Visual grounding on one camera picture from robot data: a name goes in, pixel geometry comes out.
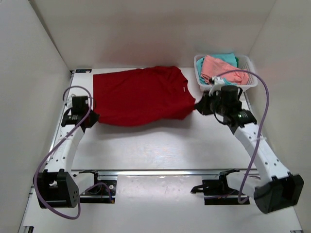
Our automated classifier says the pink t shirt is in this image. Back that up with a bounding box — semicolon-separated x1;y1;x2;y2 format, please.
197;55;249;85

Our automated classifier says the aluminium rail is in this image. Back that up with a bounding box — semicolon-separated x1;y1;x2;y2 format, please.
97;169;226;177

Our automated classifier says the teal t shirt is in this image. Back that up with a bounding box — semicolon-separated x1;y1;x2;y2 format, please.
195;53;237;85

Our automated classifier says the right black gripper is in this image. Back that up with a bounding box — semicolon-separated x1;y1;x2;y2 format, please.
194;91;228;117

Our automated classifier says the red t shirt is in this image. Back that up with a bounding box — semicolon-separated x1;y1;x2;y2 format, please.
93;66;195;127

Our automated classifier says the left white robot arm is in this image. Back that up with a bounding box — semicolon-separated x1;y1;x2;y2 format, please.
36;110;102;208

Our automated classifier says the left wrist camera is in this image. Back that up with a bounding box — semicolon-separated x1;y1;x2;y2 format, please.
65;96;89;115

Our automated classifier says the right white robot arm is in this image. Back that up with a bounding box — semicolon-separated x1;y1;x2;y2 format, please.
192;85;304;214

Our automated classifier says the white plastic laundry basket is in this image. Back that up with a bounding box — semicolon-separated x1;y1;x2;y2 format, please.
193;53;259;94

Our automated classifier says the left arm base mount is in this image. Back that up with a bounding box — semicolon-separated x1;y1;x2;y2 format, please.
72;170;117;204

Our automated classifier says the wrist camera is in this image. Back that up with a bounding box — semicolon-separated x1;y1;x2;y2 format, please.
65;96;89;115
208;76;231;96

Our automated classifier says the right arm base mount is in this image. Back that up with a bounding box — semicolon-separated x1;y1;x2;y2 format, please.
190;175;240;206

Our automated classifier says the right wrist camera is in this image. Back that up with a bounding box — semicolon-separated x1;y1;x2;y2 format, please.
208;76;231;96

